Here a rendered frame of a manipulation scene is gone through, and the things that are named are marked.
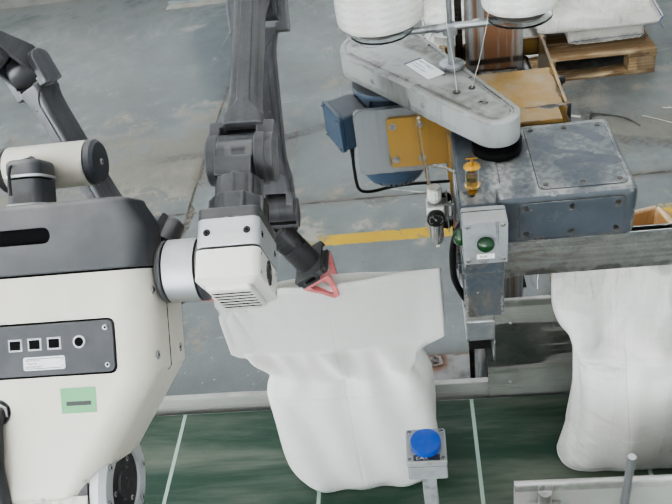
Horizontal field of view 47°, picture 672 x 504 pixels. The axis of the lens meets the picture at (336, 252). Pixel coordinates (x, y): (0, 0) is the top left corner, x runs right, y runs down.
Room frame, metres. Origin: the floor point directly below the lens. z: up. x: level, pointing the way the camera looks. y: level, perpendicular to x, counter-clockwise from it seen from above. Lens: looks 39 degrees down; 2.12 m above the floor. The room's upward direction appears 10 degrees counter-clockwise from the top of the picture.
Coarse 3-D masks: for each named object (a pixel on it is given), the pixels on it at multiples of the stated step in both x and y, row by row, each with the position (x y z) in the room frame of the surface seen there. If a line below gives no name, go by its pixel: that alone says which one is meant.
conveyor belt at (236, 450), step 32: (160, 416) 1.53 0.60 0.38; (192, 416) 1.51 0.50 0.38; (224, 416) 1.49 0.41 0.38; (256, 416) 1.47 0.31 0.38; (448, 416) 1.35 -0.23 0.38; (480, 416) 1.33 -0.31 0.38; (512, 416) 1.31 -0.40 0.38; (544, 416) 1.29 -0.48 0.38; (160, 448) 1.42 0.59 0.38; (192, 448) 1.40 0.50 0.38; (224, 448) 1.38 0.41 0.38; (256, 448) 1.36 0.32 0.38; (448, 448) 1.24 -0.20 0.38; (480, 448) 1.22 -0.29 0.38; (512, 448) 1.21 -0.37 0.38; (544, 448) 1.19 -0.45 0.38; (160, 480) 1.31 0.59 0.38; (192, 480) 1.29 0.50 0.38; (224, 480) 1.27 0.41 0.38; (256, 480) 1.25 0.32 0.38; (288, 480) 1.23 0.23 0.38; (448, 480) 1.15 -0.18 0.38; (480, 480) 1.13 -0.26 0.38; (512, 480) 1.11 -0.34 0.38
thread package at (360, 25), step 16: (336, 0) 1.37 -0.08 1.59; (352, 0) 1.33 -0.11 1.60; (368, 0) 1.32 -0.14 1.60; (384, 0) 1.31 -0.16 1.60; (400, 0) 1.32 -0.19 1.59; (416, 0) 1.34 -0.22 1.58; (336, 16) 1.38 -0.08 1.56; (352, 16) 1.33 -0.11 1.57; (368, 16) 1.32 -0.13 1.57; (384, 16) 1.31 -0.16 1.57; (400, 16) 1.32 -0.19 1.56; (416, 16) 1.34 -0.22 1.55; (352, 32) 1.34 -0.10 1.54; (368, 32) 1.32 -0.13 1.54; (384, 32) 1.31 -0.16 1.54
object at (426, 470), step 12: (408, 432) 0.97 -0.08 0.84; (444, 432) 0.95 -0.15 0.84; (408, 444) 0.94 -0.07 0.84; (444, 444) 0.92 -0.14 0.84; (408, 456) 0.91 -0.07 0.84; (444, 456) 0.90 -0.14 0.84; (408, 468) 0.90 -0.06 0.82; (420, 468) 0.89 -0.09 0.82; (432, 468) 0.89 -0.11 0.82; (444, 468) 0.89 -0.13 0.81
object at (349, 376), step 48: (288, 288) 1.23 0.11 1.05; (384, 288) 1.21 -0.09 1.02; (432, 288) 1.21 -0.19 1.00; (240, 336) 1.26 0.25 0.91; (288, 336) 1.24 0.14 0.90; (336, 336) 1.22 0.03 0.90; (384, 336) 1.21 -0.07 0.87; (432, 336) 1.21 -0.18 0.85; (288, 384) 1.19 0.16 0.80; (336, 384) 1.16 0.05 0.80; (384, 384) 1.15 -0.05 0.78; (432, 384) 1.20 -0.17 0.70; (288, 432) 1.17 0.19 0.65; (336, 432) 1.15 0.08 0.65; (384, 432) 1.13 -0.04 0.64; (336, 480) 1.16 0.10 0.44; (384, 480) 1.15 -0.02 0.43
